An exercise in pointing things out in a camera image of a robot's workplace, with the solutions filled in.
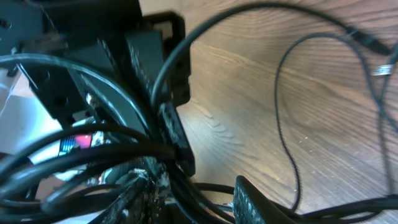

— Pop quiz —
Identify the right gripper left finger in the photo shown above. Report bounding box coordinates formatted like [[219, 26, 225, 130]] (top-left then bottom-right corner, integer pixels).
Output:
[[90, 157, 172, 224]]

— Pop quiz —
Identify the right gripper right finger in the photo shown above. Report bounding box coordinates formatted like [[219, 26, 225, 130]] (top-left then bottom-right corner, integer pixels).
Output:
[[233, 175, 299, 224]]

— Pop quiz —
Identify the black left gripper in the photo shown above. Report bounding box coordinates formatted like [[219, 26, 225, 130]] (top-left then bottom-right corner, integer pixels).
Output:
[[1, 1, 191, 131]]

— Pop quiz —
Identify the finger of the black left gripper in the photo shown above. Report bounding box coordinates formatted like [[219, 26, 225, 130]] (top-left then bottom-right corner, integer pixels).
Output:
[[124, 30, 196, 177]]

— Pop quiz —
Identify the black cable bundle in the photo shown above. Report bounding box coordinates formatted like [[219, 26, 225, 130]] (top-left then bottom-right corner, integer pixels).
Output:
[[0, 1, 398, 224]]

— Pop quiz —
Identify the black braided USB cable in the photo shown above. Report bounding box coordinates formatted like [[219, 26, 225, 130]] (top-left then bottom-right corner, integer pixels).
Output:
[[273, 32, 371, 214]]

